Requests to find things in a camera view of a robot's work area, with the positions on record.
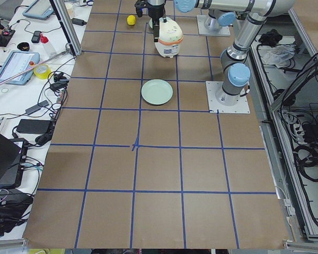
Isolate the yellow toy potato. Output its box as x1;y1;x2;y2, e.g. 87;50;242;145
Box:
127;15;136;26

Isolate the green plate on far side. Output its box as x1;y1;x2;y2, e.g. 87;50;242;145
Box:
141;79;173;105

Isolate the white rice cooker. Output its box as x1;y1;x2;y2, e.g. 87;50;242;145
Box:
155;17;183;58

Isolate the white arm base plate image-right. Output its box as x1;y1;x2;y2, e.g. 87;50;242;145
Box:
206;81;250;114

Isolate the blue teach pendant near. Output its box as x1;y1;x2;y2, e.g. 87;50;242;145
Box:
0;50;40;85

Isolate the blue teach pendant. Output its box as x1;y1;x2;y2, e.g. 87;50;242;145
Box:
22;0;54;20
0;50;40;85

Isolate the black laptop computer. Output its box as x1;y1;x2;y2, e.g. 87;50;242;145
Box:
0;134;28;189

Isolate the silver robot arm image-left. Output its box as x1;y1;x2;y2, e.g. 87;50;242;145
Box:
174;0;236;31

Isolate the black phone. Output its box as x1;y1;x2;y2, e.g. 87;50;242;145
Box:
31;31;41;43

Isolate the yellow tape roll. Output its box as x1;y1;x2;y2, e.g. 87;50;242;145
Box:
33;64;51;80

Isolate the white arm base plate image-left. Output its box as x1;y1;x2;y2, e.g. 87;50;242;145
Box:
197;15;232;37

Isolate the orange rice cooker handle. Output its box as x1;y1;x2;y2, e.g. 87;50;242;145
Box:
158;36;183;46

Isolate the blue teach pendant far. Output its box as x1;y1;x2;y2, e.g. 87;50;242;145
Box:
22;0;54;20

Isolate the aluminium frame post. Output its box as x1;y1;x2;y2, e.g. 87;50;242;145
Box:
50;0;82;56

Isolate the red capped spray bottle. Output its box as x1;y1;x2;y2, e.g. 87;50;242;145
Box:
40;33;56;57

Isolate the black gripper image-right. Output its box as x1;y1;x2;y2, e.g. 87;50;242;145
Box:
135;0;166;42

